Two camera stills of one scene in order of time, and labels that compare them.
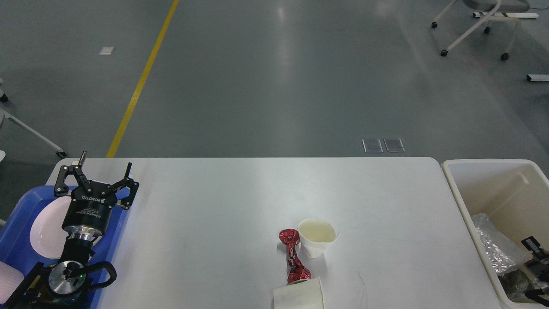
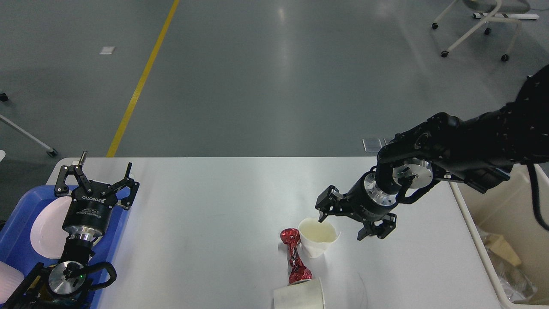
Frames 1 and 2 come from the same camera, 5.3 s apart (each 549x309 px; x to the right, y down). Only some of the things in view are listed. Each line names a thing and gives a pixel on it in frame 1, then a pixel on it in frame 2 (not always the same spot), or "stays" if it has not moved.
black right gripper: x=540 y=264 -> x=366 y=202
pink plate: x=48 y=238 stays
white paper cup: x=316 y=235 stays
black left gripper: x=88 y=212 stays
